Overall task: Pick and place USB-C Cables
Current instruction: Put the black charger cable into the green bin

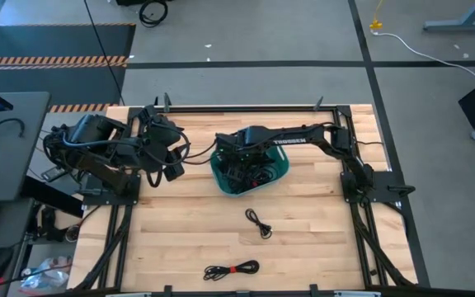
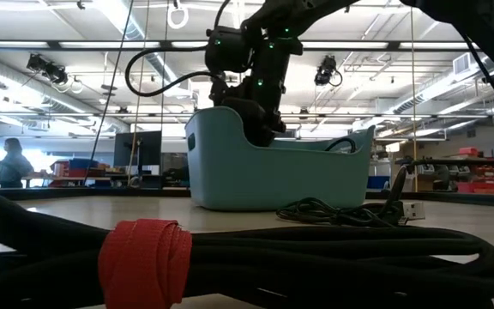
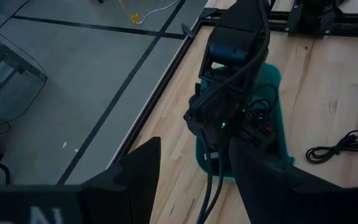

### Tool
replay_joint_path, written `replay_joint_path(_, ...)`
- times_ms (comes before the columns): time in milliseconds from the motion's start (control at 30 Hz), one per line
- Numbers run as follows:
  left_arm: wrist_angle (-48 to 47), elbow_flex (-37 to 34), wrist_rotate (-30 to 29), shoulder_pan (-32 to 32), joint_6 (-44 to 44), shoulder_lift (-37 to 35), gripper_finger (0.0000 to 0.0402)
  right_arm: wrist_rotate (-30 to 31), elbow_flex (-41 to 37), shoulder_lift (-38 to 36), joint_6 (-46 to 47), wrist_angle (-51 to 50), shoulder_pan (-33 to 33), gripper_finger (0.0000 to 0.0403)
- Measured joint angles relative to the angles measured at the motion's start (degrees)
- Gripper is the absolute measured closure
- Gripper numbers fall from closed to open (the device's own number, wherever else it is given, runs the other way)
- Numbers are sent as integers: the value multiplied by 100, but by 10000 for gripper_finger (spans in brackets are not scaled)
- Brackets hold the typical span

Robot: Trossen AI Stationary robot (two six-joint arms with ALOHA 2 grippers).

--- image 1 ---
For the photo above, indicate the black table frame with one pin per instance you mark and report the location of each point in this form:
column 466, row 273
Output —
column 241, row 109

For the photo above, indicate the teal plastic bin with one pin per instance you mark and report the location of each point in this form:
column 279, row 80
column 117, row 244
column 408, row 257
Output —
column 282, row 165

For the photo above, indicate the clear plastic bag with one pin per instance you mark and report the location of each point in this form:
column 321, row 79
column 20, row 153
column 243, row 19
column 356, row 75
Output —
column 45, row 276

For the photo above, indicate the yellow plug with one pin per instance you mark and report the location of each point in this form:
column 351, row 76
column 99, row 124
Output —
column 375, row 25

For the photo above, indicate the grey metal table leg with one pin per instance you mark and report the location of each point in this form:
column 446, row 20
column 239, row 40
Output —
column 460, row 26

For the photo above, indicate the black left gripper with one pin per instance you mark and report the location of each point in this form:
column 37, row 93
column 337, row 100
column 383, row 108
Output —
column 173, row 163

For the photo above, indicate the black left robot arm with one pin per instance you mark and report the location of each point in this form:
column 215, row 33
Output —
column 93, row 130

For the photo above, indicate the black mat with hazard stripes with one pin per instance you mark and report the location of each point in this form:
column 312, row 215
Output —
column 56, row 41

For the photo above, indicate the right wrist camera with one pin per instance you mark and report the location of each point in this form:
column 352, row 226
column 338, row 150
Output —
column 249, row 135

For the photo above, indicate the black power adapter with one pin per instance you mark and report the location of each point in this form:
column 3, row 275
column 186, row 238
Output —
column 52, row 174

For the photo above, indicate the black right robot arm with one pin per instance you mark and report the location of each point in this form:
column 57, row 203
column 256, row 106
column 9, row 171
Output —
column 303, row 138

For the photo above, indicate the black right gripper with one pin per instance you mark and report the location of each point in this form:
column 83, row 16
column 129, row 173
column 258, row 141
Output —
column 237, row 149

